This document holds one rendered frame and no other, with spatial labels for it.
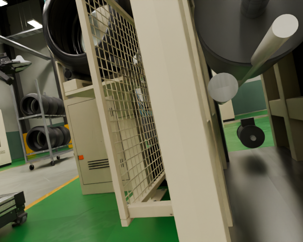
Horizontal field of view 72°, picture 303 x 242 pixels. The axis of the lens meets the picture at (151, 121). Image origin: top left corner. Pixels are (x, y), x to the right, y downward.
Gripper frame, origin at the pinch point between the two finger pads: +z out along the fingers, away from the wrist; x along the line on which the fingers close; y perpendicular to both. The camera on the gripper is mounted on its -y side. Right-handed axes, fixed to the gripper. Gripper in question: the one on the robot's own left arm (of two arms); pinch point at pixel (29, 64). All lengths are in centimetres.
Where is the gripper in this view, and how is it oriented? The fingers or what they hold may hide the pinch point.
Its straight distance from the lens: 134.8
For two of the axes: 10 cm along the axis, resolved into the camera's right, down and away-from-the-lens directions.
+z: 8.7, -3.1, 3.8
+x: -2.4, 3.9, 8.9
